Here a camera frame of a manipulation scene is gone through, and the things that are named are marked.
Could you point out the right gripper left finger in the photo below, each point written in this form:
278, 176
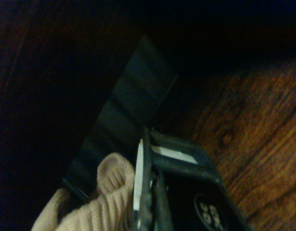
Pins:
139, 173

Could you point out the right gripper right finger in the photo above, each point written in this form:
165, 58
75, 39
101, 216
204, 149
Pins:
176, 142

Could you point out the beige shoe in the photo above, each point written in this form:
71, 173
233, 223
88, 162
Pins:
102, 211

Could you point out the brown shoe rack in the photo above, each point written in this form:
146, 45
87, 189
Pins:
258, 120

